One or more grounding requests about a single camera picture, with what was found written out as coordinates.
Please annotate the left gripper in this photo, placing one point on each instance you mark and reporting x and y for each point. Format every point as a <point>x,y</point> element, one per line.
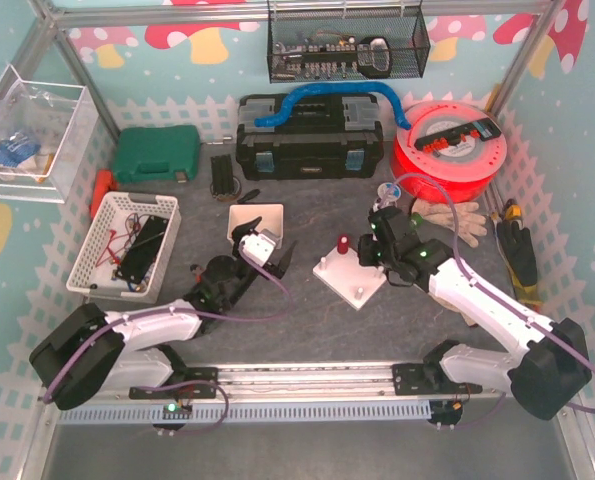
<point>265,262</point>

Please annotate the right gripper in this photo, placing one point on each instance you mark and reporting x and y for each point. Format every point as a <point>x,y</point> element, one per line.
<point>383,226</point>

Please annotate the large red spring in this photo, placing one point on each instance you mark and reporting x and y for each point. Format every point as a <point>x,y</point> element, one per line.
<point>343,245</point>

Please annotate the white plastic parts bin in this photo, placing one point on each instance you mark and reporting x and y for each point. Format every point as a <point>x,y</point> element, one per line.
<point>272,219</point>

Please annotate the orange handled cutting pliers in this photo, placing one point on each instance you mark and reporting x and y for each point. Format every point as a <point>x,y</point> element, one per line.
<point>196,270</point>

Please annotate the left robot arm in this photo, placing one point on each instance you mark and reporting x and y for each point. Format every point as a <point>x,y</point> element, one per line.
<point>93,350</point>

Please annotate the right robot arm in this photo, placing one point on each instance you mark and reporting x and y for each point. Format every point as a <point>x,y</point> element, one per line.
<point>543,364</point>

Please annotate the green brass pipe fitting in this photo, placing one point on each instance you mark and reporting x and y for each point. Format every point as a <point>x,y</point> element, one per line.
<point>415,220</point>

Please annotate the white knit work glove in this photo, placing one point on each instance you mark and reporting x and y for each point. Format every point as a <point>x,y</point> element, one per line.
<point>466,215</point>

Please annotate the black plastic toolbox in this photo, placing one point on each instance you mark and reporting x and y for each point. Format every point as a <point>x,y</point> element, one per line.
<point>326,137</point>

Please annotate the black device in basket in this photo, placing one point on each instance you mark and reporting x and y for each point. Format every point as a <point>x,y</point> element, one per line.
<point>143,251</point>

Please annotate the orange pneumatic tubing reel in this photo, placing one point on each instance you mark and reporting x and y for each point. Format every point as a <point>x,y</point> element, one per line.
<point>463,172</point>

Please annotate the white perforated basket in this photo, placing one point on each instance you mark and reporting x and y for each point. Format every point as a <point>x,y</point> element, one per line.
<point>113,229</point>

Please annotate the green plastic tool case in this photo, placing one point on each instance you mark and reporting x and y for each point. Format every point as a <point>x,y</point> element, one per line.
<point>156,153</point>

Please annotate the black yellow work glove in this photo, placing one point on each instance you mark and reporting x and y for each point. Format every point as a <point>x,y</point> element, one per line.
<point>517,250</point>

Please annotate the yellow black tool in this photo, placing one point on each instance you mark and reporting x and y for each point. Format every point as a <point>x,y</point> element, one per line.
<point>512,211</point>

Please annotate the yellow rod in corner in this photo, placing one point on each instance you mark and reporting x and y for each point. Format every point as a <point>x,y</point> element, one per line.
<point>492,97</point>

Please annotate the white peg base plate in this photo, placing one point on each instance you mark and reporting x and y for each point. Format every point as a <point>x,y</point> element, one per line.
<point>343,274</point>

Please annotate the solder wire spool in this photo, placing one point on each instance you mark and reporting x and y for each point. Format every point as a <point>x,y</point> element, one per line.
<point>388,194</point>

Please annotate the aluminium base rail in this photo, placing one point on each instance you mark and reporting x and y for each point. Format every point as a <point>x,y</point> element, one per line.
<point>302,380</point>

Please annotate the grey slotted cable duct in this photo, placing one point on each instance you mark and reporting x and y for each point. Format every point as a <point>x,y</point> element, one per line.
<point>249,412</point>

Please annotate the black socket rail orange clips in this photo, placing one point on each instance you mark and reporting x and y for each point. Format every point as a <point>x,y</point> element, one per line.
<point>483,129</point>

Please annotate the orange tool handle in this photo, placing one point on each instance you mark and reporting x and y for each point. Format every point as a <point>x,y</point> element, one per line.
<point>104,183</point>

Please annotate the black wire mesh shelf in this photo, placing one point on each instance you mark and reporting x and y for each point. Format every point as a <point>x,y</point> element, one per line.
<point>312,41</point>

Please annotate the clear acrylic wall box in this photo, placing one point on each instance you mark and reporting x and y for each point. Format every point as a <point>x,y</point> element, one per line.
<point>45,128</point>

